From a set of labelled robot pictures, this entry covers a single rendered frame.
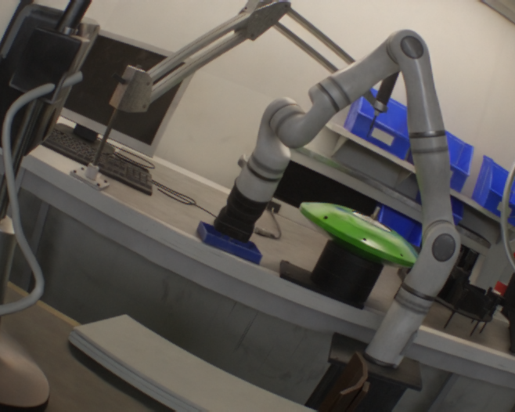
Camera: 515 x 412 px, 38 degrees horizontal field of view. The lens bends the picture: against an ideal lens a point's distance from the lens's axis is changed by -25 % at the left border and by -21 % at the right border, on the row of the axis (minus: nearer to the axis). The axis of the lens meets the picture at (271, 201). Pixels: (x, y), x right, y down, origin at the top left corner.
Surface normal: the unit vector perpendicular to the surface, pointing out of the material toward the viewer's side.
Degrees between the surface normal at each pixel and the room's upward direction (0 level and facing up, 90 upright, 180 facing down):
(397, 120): 90
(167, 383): 0
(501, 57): 90
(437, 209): 105
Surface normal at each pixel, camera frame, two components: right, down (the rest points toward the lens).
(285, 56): 0.04, 0.16
